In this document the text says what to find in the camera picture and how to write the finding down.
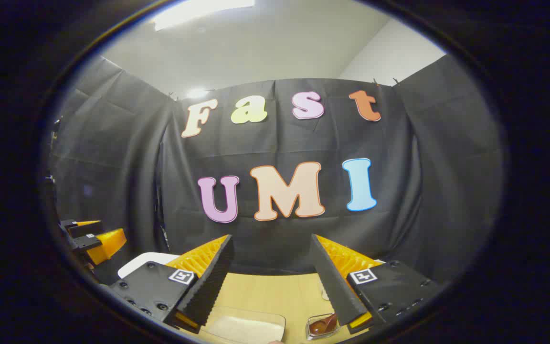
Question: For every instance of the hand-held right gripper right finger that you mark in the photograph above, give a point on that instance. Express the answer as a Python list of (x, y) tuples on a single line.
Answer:
[(334, 282)]

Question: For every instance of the white rice cooker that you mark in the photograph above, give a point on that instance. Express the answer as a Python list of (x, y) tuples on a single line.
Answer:
[(141, 263)]

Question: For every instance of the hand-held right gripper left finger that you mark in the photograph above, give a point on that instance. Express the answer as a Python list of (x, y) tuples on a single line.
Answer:
[(208, 282)]

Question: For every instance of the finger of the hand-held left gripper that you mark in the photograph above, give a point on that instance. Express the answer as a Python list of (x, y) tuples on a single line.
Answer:
[(77, 227), (108, 243)]

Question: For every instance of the brown wooden spoon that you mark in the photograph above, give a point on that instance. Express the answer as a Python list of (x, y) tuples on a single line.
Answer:
[(322, 326)]

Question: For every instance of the black backdrop cloth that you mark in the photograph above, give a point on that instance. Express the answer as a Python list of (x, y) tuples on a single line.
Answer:
[(280, 239)]

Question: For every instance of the clear plastic container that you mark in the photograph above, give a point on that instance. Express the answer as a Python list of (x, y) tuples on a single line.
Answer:
[(217, 313)]

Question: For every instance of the clear chopstick holder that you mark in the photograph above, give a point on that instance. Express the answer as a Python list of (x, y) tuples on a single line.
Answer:
[(331, 333)]

